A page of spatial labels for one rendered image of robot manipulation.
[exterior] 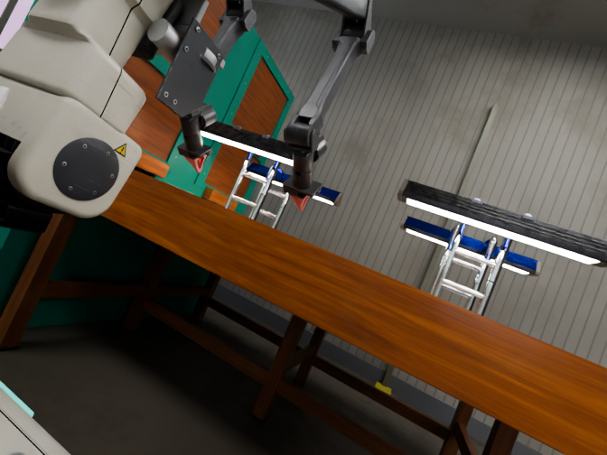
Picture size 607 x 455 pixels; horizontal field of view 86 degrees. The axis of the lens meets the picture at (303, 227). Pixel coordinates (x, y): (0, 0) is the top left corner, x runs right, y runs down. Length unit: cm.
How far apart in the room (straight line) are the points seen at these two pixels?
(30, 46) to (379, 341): 86
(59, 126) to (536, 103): 319
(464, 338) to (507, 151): 242
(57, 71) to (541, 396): 103
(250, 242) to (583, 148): 279
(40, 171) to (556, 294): 291
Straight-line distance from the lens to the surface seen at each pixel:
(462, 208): 115
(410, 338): 82
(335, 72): 98
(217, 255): 97
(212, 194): 203
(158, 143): 176
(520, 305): 290
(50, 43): 70
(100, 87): 62
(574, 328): 301
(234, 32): 128
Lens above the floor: 74
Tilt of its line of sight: 3 degrees up
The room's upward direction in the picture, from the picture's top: 23 degrees clockwise
